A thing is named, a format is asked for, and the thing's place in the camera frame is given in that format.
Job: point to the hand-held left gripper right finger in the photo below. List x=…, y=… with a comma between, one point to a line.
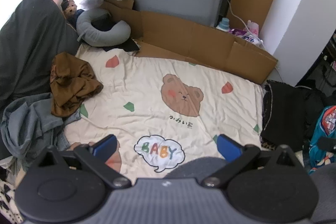
x=228, y=148

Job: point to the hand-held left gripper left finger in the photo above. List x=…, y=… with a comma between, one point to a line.
x=105, y=146

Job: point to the brown t-shirt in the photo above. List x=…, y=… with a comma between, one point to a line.
x=71, y=87

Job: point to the person's grey pants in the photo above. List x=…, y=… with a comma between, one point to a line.
x=189, y=169

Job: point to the cream bear print blanket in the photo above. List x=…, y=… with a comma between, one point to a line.
x=147, y=82

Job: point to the blue denim clothing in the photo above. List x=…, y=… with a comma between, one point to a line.
x=29, y=124

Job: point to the teal backpack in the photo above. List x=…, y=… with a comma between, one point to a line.
x=323, y=134

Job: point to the small black cloth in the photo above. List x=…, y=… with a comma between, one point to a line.
x=128, y=45

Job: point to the grey neck pillow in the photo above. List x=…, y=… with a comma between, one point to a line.
x=102, y=39

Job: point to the white purple detergent pouch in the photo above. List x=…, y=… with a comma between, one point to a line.
x=242, y=35

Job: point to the folded cardboard sheet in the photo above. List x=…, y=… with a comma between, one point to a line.
x=183, y=40

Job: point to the pink refill pouch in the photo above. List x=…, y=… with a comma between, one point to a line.
x=253, y=28

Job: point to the detergent bottle with blue cap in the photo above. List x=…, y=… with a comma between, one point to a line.
x=223, y=24

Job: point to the dark grey pillow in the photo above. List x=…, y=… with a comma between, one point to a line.
x=31, y=43

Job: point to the teddy bear toy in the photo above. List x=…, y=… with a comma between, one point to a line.
x=69, y=7

